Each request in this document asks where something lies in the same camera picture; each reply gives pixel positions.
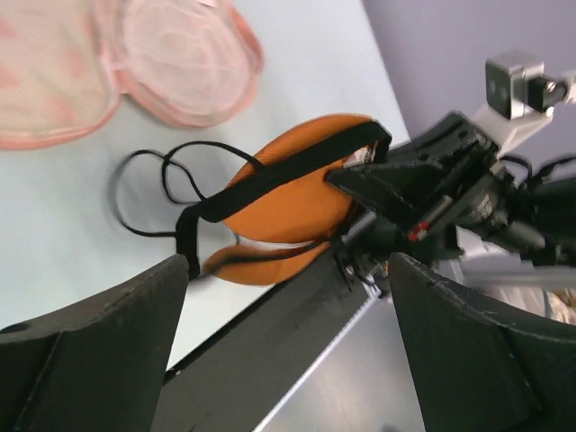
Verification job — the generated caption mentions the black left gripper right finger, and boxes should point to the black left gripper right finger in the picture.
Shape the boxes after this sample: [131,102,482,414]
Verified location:
[389,253,575,431]

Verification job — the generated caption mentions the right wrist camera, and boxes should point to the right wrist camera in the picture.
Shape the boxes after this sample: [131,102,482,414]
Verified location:
[472,50,575,158]

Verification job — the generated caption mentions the orange bra black straps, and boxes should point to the orange bra black straps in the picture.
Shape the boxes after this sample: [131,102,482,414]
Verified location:
[114,114,392,287]

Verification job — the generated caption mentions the pink mesh laundry bag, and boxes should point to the pink mesh laundry bag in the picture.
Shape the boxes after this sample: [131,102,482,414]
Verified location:
[1,1,264,150]

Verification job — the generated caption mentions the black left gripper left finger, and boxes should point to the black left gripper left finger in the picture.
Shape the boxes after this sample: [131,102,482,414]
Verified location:
[1,256,188,431]

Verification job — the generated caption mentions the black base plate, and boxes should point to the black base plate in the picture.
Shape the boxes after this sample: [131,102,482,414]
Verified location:
[151,252,368,432]

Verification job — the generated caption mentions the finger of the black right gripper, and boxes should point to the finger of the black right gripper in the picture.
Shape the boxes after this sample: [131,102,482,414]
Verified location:
[326,160,444,221]

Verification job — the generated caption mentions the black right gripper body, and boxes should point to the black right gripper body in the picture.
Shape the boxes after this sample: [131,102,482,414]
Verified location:
[373,111,575,266]

